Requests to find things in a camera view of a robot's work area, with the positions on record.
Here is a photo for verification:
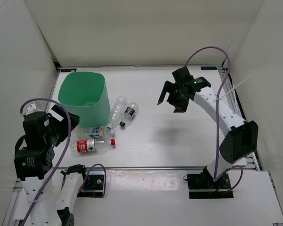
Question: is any green plastic bin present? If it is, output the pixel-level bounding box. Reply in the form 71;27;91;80
58;72;110;128

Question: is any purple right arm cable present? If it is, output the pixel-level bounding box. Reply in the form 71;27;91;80
185;46;243;192

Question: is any white zip tie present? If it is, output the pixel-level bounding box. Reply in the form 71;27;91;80
213;76;251;102

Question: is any red label plastic bottle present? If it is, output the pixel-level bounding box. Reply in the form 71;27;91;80
72;138;116;154

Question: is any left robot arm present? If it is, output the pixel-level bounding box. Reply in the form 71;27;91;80
14;104;90;226

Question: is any black label plastic bottle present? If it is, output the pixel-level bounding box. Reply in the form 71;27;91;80
119;102;139;128

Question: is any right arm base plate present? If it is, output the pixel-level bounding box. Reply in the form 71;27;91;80
183;173;234;199

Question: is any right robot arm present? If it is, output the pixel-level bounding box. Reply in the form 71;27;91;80
158;66;258;188

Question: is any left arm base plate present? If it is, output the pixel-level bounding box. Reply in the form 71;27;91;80
77;170;106;198

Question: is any clear unlabelled plastic bottle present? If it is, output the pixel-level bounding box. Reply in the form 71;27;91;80
106;96;127;129

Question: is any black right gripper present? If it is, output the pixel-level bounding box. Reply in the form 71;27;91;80
158;81;190;113

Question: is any blue orange label bottle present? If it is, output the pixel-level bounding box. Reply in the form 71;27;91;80
88;126;115;139

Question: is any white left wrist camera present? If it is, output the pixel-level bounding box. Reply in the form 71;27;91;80
22;102;37;117

